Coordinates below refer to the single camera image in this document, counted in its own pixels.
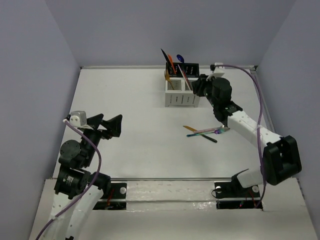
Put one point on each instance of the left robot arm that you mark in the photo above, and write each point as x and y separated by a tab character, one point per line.
79	183

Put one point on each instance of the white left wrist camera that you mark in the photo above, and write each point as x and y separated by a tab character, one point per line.
78	119

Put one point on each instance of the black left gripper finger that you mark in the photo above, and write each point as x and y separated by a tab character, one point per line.
113	127
95	121

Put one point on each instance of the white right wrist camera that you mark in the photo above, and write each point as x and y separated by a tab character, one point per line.
217	70

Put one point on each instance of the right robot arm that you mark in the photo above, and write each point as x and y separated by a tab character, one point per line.
278	155

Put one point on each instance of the black utensil on table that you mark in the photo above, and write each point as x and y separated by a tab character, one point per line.
209	138

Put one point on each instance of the black knife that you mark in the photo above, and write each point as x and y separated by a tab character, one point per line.
166	58

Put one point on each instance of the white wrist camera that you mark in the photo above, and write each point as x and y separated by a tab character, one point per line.
78	119
217	70

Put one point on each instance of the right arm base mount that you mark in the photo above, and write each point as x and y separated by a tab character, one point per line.
248	198

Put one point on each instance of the iridescent spoon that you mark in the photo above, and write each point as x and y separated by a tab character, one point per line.
212	129

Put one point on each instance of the blue spoon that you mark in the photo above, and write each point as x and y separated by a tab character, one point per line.
180	58

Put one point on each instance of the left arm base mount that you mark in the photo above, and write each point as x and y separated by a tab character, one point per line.
115	200

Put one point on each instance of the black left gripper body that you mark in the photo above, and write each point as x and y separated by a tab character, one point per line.
99	129

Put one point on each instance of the white utensil caddy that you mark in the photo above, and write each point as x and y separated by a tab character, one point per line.
178	94

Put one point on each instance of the orange white chopstick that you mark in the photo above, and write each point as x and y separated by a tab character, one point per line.
180	67

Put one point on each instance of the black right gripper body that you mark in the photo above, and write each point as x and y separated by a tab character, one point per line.
205	88

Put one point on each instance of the iridescent fork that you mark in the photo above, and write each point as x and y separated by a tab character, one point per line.
217	132

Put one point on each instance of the black utensil caddy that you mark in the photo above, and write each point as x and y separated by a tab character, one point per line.
191	70

